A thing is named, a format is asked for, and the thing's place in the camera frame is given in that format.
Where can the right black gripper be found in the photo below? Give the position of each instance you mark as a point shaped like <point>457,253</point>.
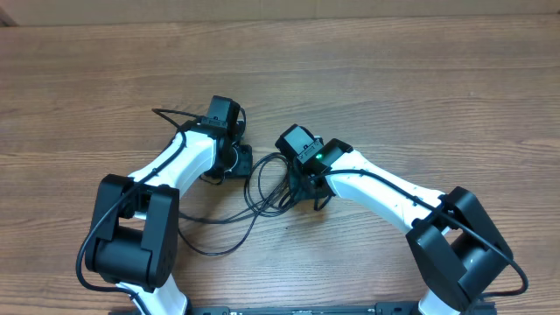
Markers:
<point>302,185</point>

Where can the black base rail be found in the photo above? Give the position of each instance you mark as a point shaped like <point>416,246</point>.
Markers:
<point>382,308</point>

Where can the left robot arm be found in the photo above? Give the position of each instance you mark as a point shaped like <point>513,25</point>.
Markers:
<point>132,243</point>

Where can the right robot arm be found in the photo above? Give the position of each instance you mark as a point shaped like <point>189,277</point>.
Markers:
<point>456,246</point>

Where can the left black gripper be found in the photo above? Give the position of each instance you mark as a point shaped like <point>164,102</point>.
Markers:
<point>245,151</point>

